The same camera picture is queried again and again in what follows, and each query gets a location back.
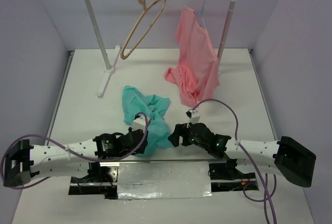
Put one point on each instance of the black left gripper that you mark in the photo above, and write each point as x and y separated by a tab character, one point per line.
141	149

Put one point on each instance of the blue wire hanger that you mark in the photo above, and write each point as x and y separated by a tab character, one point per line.
201	14

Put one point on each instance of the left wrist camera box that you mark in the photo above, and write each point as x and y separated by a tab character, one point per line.
139	123

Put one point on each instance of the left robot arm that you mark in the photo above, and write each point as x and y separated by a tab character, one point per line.
24	162

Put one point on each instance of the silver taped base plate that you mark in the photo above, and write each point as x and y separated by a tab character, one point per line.
161	180

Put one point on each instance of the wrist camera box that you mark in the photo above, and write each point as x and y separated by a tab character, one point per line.
139	123
193	116

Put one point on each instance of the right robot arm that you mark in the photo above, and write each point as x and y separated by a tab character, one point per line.
285	157

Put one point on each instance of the pink t shirt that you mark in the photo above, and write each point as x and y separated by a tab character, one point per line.
197	72

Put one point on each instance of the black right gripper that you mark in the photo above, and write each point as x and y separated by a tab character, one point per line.
181	129

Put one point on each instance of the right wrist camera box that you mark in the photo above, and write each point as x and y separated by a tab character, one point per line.
193	116

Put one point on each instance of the teal t shirt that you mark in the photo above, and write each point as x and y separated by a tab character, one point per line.
155	107

